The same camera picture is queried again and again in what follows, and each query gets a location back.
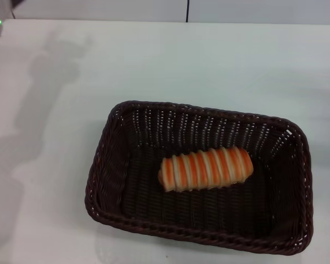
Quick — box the dark brown woven basket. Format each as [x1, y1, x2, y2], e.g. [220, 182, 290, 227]
[85, 100, 314, 258]

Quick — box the orange striped bread roll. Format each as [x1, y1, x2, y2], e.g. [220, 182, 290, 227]
[158, 146, 254, 193]

